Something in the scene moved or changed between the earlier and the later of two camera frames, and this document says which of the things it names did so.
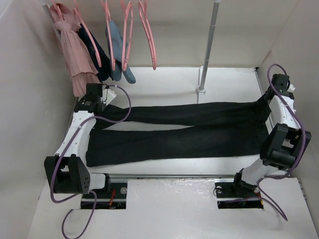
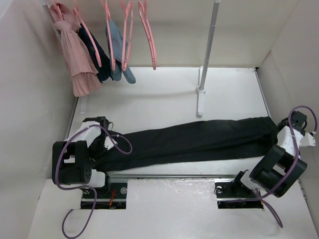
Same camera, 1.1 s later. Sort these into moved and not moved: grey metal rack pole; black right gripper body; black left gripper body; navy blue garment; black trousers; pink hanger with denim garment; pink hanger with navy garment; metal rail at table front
Moved: black left gripper body; black right gripper body; black trousers
Not moved: grey metal rack pole; pink hanger with denim garment; navy blue garment; metal rail at table front; pink hanger with navy garment
